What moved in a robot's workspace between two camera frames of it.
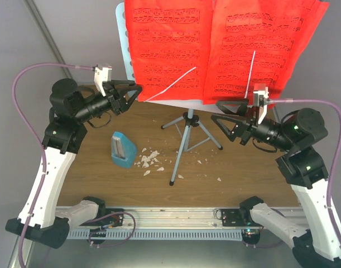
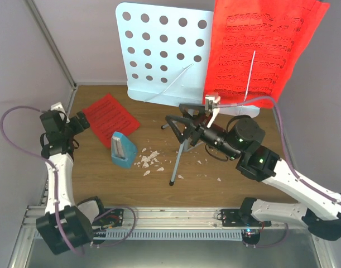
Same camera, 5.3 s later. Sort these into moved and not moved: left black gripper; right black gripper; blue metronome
Moved: left black gripper; right black gripper
Not moved: blue metronome
